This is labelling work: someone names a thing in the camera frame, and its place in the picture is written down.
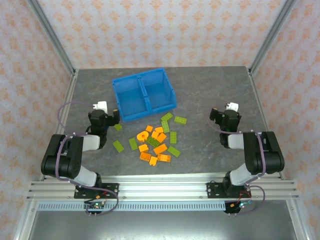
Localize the grey slotted cable duct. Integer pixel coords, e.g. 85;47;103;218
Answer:
37;202;227;213

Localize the aluminium side rail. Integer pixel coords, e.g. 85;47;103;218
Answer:
39;68;80;181
246;66;286;181

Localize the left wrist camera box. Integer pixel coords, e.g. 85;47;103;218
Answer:
91;100;109;114

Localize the grey metal panel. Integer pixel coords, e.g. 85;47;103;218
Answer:
24;211;301;240

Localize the small circuit board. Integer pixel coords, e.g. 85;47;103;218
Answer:
84;201;106;210
229;199;252;210

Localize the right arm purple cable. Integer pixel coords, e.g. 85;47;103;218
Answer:
206;116;266;216

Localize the aluminium frame post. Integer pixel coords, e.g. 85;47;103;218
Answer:
26;0;77;76
248;0;298;76
286;199;310;240
12;199;38;240

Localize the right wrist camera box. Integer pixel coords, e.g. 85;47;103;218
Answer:
224;101;240;113

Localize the wide aluminium mounting rail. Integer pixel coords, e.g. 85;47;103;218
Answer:
26;174;301;202

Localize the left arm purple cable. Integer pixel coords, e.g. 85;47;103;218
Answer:
54;101;119;218

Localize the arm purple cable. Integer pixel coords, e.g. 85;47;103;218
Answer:
54;101;119;218
206;116;266;216

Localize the round orange lego piece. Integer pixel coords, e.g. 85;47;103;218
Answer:
136;130;149;143

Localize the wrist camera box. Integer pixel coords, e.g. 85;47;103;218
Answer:
91;100;109;114
224;101;240;113

